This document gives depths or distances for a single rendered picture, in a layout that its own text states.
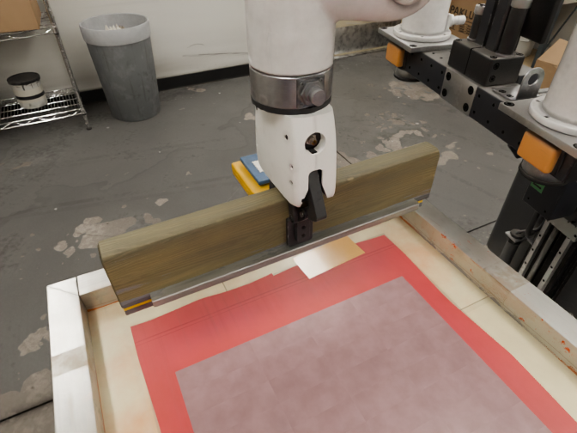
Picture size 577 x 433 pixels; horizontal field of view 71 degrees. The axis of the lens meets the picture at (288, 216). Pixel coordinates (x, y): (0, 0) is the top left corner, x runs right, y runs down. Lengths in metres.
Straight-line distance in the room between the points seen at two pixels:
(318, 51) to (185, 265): 0.25
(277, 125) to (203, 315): 0.30
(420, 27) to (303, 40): 0.68
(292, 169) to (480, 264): 0.35
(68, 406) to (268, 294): 0.27
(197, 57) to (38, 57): 1.19
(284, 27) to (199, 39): 3.48
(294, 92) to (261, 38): 0.05
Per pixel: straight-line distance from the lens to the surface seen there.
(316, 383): 0.51
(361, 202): 0.50
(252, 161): 0.83
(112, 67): 3.20
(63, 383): 0.53
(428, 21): 1.01
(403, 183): 0.53
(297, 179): 0.38
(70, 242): 2.33
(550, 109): 0.71
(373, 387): 0.52
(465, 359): 0.57
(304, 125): 0.36
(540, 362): 0.61
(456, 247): 0.66
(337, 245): 0.66
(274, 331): 0.55
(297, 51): 0.34
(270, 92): 0.36
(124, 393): 0.54
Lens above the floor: 1.41
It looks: 40 degrees down
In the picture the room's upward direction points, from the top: straight up
